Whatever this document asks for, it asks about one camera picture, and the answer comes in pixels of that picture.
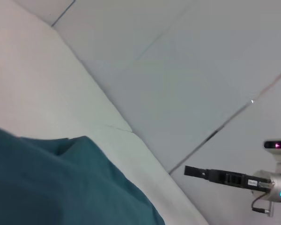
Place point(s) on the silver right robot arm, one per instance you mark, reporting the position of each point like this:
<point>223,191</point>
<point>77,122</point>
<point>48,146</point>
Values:
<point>276,186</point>

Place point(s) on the silver round connector plug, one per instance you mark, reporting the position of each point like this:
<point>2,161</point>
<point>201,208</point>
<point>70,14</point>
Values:
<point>265,183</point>

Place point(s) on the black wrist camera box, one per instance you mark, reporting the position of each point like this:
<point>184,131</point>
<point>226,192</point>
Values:
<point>277,145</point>

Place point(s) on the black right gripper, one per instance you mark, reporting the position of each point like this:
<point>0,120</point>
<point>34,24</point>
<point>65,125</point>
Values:
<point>243,180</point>

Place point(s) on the teal blue shirt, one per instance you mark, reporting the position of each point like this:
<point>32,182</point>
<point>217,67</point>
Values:
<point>61,182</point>

